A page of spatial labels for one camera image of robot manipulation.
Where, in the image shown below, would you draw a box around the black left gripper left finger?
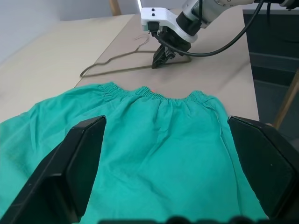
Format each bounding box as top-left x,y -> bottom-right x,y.
0,115 -> 107,224

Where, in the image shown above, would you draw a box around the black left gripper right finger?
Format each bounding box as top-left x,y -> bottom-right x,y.
227,115 -> 299,220

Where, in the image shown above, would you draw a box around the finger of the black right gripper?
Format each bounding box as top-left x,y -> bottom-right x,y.
166,48 -> 177,62
151,44 -> 169,70

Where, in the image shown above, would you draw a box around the thin wire clothes hanger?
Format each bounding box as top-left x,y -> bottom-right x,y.
79,32 -> 191,78

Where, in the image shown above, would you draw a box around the green shorts with elastic waistband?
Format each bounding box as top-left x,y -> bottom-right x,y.
0,81 -> 269,224

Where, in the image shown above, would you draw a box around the slanted wooden leg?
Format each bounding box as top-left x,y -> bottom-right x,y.
272,69 -> 299,129

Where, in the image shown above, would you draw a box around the wooden chair leg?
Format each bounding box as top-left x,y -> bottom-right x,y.
109,0 -> 122,16

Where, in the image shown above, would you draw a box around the dark grey cabinet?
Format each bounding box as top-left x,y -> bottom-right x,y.
242,0 -> 299,145

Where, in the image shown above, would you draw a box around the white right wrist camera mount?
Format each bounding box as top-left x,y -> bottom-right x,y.
140,7 -> 199,43

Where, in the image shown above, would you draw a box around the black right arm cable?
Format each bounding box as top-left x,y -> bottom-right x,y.
151,0 -> 269,58

